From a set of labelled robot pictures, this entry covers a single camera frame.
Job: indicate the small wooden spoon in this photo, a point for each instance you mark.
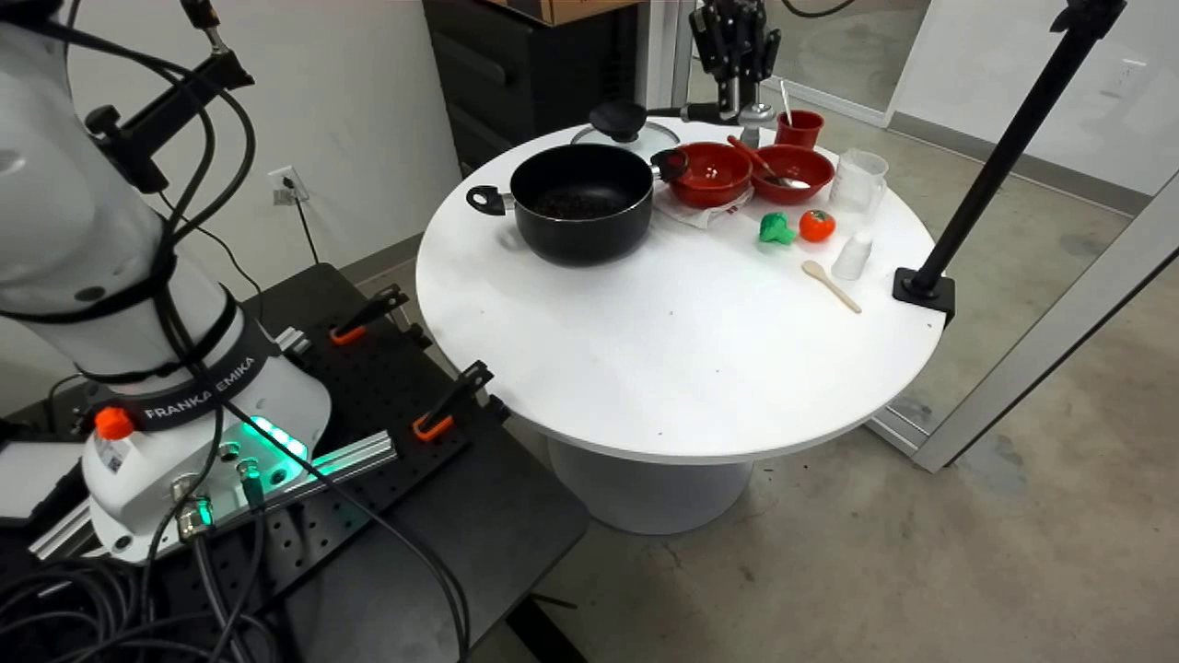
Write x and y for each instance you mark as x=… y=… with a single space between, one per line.
x=836 y=289

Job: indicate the glass lid black knob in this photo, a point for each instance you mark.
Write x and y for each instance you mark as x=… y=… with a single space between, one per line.
x=621 y=119

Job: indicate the white straw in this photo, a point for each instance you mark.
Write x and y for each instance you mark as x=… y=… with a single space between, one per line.
x=788 y=95

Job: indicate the black drawer cabinet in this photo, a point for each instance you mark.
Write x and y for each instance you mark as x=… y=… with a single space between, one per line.
x=528 y=76

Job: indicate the green toy vegetable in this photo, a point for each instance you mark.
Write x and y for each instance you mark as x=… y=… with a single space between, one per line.
x=774 y=229

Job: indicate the red mug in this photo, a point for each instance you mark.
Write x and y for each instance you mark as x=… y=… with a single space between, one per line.
x=800 y=131

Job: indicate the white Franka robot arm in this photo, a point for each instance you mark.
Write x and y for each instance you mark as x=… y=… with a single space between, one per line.
x=86 y=244

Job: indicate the orange toy vegetable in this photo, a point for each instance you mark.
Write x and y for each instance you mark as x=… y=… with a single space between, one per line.
x=820 y=226

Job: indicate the aluminium rail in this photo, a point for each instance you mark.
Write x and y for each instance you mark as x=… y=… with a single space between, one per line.
x=343 y=461

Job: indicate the small white plastic cup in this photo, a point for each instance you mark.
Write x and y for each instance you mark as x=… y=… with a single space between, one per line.
x=851 y=258

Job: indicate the grey glass wall frame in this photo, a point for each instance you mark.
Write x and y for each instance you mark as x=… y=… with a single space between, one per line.
x=1046 y=319

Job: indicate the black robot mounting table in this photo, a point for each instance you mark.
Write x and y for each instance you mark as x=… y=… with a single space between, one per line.
x=482 y=515

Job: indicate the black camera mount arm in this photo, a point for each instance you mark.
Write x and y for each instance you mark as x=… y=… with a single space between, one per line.
x=172 y=116

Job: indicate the black camera stand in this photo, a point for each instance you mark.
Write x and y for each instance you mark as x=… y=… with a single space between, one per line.
x=995 y=159

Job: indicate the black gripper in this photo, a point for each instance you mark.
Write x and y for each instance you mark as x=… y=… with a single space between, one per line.
x=737 y=28

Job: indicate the wooden box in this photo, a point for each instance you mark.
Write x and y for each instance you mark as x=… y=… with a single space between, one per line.
x=575 y=7

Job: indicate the white wall outlet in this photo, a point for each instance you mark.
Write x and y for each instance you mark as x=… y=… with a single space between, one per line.
x=284 y=181

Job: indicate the clear plastic measuring cup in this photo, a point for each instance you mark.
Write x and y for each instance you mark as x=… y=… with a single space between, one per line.
x=864 y=181

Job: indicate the black cooking pot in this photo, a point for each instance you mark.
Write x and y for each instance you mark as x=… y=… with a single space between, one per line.
x=583 y=205

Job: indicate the grey spoon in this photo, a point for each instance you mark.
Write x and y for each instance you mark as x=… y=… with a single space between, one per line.
x=768 y=168

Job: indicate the red bowl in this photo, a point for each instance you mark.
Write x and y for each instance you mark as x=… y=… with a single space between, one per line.
x=799 y=168
x=721 y=179

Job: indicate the small grey can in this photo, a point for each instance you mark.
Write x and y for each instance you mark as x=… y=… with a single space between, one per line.
x=750 y=134

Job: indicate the black clamp orange tip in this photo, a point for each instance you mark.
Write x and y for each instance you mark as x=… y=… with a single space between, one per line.
x=452 y=400
x=371 y=319

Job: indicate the white table pedestal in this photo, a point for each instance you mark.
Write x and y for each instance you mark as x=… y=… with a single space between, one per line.
x=650 y=491

